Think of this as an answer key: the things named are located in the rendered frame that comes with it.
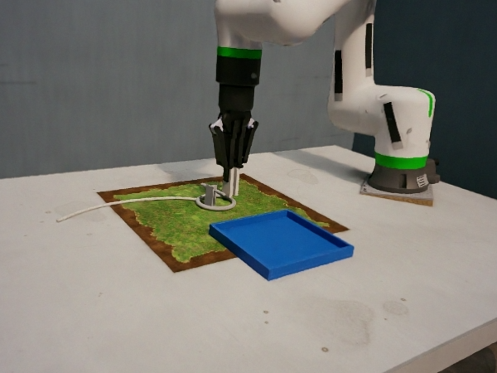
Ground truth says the green grass mat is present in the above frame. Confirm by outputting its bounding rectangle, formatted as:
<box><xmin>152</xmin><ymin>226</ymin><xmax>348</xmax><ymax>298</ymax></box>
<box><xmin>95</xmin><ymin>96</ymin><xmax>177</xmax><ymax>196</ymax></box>
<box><xmin>96</xmin><ymin>173</ymin><xmax>349</xmax><ymax>273</ymax></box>

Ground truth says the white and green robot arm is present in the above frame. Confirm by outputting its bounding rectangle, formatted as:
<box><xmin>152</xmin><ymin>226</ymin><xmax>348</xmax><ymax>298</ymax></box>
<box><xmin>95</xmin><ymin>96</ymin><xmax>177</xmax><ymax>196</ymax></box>
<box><xmin>215</xmin><ymin>0</ymin><xmax>441</xmax><ymax>194</ymax></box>

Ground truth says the blue tray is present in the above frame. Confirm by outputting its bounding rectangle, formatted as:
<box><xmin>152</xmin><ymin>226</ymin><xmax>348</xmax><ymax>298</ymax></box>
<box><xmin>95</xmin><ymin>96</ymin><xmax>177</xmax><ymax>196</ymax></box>
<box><xmin>209</xmin><ymin>209</ymin><xmax>355</xmax><ymax>281</ymax></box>

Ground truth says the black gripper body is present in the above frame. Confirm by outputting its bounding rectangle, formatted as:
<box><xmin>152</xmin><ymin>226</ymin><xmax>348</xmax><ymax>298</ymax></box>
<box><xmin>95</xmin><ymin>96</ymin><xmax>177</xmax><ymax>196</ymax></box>
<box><xmin>218</xmin><ymin>83</ymin><xmax>255</xmax><ymax>134</ymax></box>

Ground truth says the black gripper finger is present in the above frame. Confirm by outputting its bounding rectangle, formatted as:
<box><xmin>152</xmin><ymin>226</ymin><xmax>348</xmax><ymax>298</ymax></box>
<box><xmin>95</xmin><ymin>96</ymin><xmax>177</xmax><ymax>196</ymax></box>
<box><xmin>233</xmin><ymin>118</ymin><xmax>258</xmax><ymax>196</ymax></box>
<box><xmin>209</xmin><ymin>115</ymin><xmax>239</xmax><ymax>197</ymax></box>

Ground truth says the grey cable loop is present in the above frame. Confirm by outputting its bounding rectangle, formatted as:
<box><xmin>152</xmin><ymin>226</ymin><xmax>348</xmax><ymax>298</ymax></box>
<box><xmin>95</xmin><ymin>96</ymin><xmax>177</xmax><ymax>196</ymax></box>
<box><xmin>195</xmin><ymin>193</ymin><xmax>236</xmax><ymax>211</ymax></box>

